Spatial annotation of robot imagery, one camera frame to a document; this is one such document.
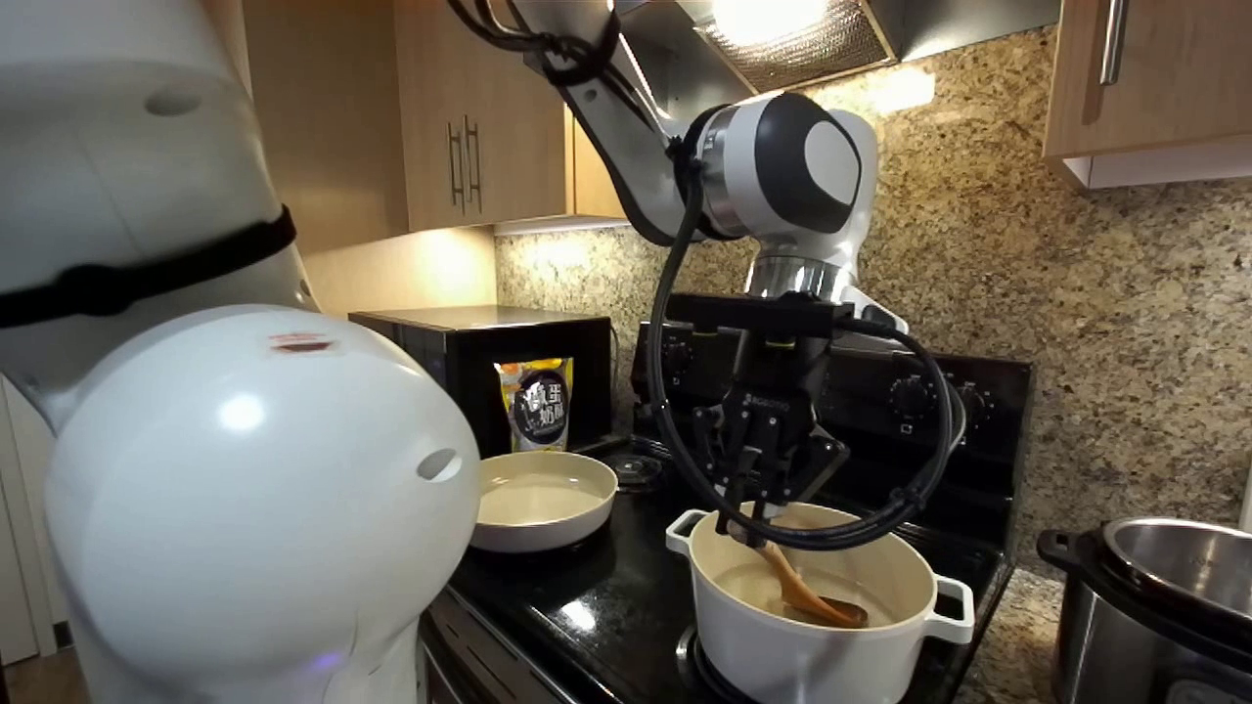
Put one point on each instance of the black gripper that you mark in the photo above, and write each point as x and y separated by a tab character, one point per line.
737	369

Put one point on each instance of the wooden cabinet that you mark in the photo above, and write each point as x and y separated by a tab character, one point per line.
1151	91
390	116

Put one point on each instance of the steel range hood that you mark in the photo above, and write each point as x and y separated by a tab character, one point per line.
706	54

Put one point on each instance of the black electric stove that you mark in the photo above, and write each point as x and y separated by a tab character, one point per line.
610	619

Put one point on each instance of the wooden upper cabinet left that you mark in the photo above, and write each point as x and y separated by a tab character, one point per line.
390	116

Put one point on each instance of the white pot with handles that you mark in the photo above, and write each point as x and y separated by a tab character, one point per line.
816	627

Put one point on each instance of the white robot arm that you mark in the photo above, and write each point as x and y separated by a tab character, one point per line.
248	502

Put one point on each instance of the wooden cooking spoon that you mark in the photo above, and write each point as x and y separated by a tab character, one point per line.
799	597

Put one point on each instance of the wooden upper cabinet right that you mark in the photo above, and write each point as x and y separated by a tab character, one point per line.
1151	91

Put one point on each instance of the black microwave oven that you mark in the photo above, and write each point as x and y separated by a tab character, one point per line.
462	351

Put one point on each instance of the yellow black snack bag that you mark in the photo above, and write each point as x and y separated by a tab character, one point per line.
538	402

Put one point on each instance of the steel pressure cooker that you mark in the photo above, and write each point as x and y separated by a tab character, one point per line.
1155	612

